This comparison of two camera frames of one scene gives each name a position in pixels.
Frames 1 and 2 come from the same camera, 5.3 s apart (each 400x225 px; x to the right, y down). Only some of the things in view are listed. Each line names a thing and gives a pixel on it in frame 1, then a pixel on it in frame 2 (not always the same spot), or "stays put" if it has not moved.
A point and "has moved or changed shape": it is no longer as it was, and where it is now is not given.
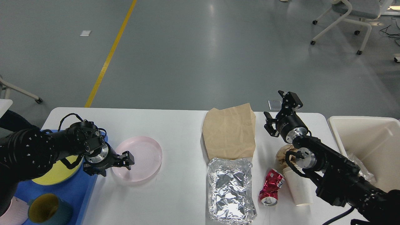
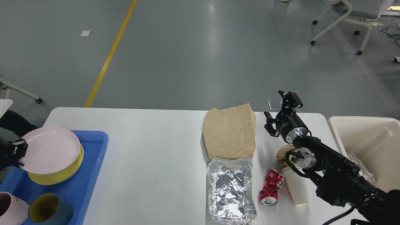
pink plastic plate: (147, 156) has moved or changed shape
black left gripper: (107, 157) → (6, 154)
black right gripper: (289, 125) stays put
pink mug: (17, 213) stays put
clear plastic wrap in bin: (364, 172) stays put
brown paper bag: (229, 133) stays put
